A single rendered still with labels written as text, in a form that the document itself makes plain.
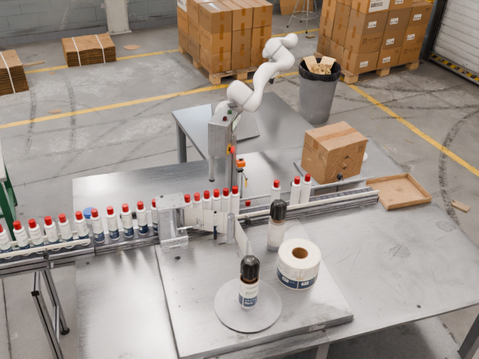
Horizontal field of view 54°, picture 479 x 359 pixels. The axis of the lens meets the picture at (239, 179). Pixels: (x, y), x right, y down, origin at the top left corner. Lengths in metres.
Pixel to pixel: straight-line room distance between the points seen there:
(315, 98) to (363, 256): 2.82
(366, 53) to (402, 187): 3.35
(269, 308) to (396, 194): 1.24
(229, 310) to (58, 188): 2.64
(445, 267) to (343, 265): 0.53
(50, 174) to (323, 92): 2.81
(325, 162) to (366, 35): 3.45
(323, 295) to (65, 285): 1.97
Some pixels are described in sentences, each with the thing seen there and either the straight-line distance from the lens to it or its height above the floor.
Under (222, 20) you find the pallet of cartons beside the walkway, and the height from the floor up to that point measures 0.79.
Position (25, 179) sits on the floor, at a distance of 4.69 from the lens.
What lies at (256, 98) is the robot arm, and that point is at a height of 1.25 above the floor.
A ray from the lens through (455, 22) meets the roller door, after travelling 7.11.
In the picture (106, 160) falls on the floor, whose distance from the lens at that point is 4.73.
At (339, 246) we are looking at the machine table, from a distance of 2.63.
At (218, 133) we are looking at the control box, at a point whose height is 1.43.
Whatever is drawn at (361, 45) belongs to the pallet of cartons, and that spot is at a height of 0.51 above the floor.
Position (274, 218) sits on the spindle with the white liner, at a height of 1.10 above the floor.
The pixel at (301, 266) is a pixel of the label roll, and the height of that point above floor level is 1.02.
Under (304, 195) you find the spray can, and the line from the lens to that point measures 2.71.
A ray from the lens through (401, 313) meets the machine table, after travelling 2.42.
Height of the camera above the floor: 2.64
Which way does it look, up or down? 37 degrees down
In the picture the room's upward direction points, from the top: 2 degrees clockwise
